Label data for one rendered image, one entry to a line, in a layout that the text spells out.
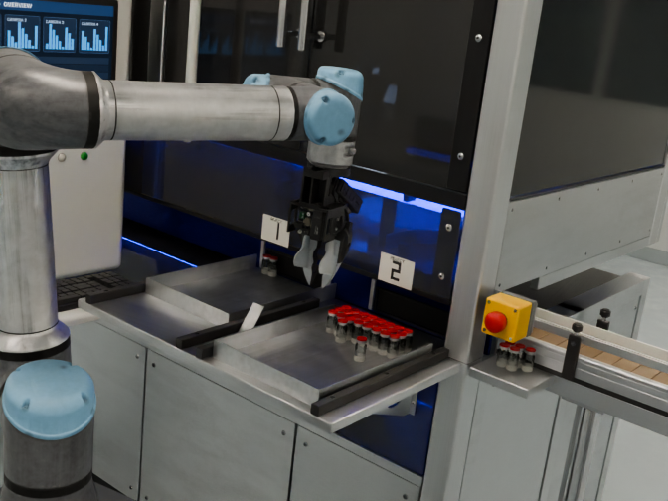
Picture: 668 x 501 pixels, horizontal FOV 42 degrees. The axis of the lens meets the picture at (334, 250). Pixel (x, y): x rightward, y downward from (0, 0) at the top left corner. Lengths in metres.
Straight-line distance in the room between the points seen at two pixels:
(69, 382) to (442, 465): 0.89
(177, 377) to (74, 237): 0.46
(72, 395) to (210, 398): 1.11
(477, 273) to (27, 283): 0.84
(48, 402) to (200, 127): 0.40
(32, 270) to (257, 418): 1.03
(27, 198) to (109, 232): 1.07
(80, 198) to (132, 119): 1.12
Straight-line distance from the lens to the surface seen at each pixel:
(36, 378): 1.24
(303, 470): 2.12
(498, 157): 1.64
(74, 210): 2.22
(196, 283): 2.03
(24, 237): 1.26
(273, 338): 1.75
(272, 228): 2.00
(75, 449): 1.23
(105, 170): 2.25
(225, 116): 1.16
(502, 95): 1.63
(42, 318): 1.30
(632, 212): 2.35
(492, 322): 1.66
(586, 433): 1.85
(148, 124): 1.13
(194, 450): 2.39
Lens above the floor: 1.55
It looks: 16 degrees down
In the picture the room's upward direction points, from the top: 6 degrees clockwise
